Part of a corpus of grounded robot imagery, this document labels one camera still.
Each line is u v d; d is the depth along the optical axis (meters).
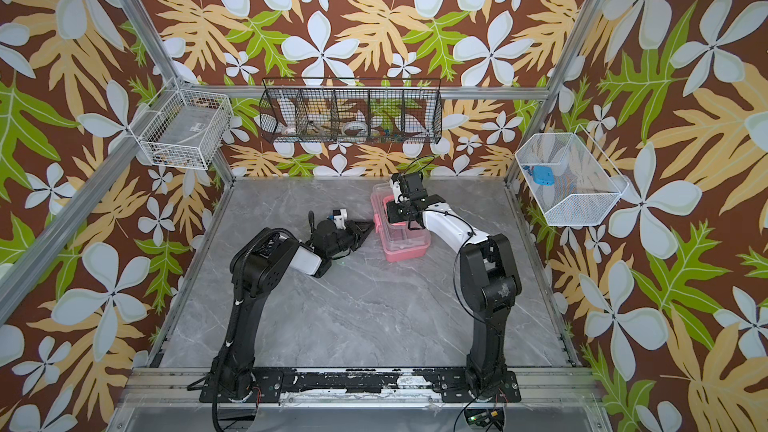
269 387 0.74
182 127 0.86
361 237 0.92
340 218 0.98
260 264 0.60
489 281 0.51
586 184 0.79
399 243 0.92
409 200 0.81
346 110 0.97
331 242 0.85
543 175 0.86
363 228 0.96
